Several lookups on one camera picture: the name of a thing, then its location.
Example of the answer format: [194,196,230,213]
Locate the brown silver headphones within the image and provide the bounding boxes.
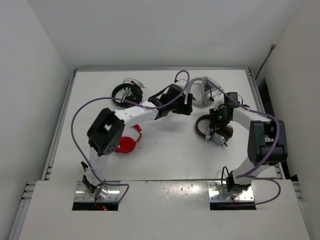
[194,114,234,147]

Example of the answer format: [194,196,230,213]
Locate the red headphones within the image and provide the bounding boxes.
[115,124,142,154]

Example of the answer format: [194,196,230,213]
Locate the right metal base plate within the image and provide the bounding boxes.
[207,180,255,203]

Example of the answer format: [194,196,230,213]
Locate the black headphones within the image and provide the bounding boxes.
[111,78,145,108]

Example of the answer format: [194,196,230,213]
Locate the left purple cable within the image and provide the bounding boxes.
[70,69,191,203]

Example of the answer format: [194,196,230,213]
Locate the metal base plate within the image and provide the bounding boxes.
[207,180,255,203]
[74,181,120,203]

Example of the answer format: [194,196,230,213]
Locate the purple cable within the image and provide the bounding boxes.
[70,69,191,203]
[204,81,282,207]

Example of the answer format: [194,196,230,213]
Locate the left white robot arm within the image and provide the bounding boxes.
[81,80,192,195]

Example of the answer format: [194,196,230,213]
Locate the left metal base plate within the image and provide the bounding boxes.
[74,181,120,203]

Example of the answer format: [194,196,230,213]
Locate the black wall cable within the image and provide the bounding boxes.
[254,43,276,81]

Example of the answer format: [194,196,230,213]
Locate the white grey headphones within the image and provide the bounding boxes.
[185,76,223,108]

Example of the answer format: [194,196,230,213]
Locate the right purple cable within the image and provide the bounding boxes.
[204,81,282,207]

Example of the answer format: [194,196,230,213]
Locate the thin black headphone cable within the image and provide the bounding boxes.
[203,119,230,148]

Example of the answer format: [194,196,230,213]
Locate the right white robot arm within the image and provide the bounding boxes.
[209,92,288,193]

